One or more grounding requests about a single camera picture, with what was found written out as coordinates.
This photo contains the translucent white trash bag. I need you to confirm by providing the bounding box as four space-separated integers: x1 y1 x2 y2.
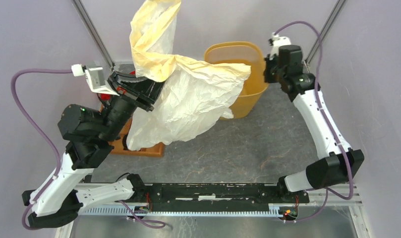
126 0 251 151

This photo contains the left aluminium frame post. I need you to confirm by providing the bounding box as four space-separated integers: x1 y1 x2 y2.
71 0 115 68

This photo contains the aluminium frame post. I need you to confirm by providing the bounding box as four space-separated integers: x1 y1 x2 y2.
71 0 115 68
305 0 347 63

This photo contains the red cloth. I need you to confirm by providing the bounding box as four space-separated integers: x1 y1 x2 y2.
98 93 112 101

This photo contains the yellow plastic trash bin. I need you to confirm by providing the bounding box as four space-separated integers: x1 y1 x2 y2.
204 41 268 119

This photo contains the wooden compartment tray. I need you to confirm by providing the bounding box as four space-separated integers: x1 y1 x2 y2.
110 118 165 157

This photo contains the right aluminium frame post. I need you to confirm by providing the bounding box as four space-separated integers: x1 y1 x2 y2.
305 0 347 63

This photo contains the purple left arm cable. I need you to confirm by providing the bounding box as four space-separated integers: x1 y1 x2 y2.
10 68 73 231

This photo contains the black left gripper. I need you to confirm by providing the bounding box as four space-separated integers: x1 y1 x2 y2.
101 68 175 141

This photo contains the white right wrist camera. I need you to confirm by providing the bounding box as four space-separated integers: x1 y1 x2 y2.
269 32 291 60

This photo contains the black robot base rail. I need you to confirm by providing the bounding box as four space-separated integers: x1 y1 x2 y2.
128 183 310 212

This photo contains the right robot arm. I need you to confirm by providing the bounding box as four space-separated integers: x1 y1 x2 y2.
264 45 364 202

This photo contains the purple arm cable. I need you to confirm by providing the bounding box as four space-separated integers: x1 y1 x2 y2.
273 20 355 201
10 68 73 231

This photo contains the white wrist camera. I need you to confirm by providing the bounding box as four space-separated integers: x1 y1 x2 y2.
269 32 291 60
71 62 118 96

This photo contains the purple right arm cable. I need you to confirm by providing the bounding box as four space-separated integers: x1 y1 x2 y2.
273 20 355 201

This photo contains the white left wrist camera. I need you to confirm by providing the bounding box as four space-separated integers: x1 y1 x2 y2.
71 62 118 96

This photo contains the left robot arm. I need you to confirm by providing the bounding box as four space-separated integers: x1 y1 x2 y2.
22 71 164 230

